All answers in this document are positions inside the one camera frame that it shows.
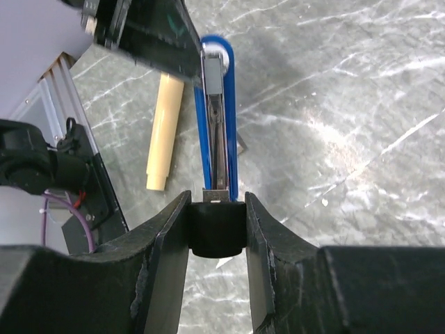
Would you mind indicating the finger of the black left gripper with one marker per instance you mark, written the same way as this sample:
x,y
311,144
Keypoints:
x,y
158,34

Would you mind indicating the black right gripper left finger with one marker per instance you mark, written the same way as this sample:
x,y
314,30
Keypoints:
x,y
135,283

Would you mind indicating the blue stapler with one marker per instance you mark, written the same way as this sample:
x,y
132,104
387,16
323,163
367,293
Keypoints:
x,y
218,222

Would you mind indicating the cream recorder flute piece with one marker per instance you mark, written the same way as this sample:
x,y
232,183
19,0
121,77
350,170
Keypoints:
x,y
164,128

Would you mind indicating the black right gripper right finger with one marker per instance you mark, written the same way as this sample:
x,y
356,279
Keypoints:
x,y
293,285

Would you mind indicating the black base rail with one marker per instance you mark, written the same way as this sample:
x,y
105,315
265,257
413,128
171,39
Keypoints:
x,y
96,201

